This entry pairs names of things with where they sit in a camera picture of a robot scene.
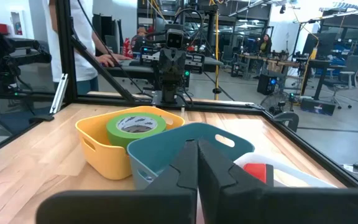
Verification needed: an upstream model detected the black standing desk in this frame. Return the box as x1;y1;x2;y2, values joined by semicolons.
301;58;347;100

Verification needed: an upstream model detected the cluttered wooden work table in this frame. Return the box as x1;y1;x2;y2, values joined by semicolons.
237;54;301;68

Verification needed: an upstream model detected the black table clamp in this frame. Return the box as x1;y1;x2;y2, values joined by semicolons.
272;111;300;133
28;113;55;123

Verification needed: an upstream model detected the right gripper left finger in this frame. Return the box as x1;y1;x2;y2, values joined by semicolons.
35;139;198;224

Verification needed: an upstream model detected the black aluminium rig frame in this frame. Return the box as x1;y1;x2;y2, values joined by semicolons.
0;0;358;189

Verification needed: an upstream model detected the yellow pole with black knob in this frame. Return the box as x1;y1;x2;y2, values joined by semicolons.
213;9;222;100

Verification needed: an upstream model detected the black computer tower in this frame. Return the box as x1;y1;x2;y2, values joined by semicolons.
256;73;279;96

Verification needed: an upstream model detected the person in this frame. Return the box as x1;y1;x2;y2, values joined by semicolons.
131;27;149;52
42;0;133;96
256;33;273;58

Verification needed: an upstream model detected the wide green tape roll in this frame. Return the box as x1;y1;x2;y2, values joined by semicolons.
106;111;167;150

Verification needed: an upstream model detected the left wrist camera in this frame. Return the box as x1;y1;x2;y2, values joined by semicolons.
165;28;186;50

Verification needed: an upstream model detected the white plastic bin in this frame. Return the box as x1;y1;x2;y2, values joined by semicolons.
233;152;338;189

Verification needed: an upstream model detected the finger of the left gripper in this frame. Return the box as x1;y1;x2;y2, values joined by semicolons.
172;49;186;77
158;49;173;77

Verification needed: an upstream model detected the red fabric bag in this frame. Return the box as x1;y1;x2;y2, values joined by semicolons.
122;37;134;58

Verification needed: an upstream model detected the grey office chair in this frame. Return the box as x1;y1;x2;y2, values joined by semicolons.
323;55;358;110

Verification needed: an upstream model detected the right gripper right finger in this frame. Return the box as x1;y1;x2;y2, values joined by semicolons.
198;139;358;224

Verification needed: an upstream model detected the yellow plastic bin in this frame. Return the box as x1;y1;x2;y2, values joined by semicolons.
75;105;186;180

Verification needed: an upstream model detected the red black stapler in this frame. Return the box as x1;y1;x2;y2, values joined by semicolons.
242;163;275;187

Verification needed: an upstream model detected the dark flat computer case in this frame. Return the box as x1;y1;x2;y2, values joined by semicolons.
300;98;337;116

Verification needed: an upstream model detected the teal plastic bin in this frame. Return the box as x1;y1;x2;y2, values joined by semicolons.
126;122;256;190

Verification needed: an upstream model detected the silver aluminium bracket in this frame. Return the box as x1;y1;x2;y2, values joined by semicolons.
49;73;69;115

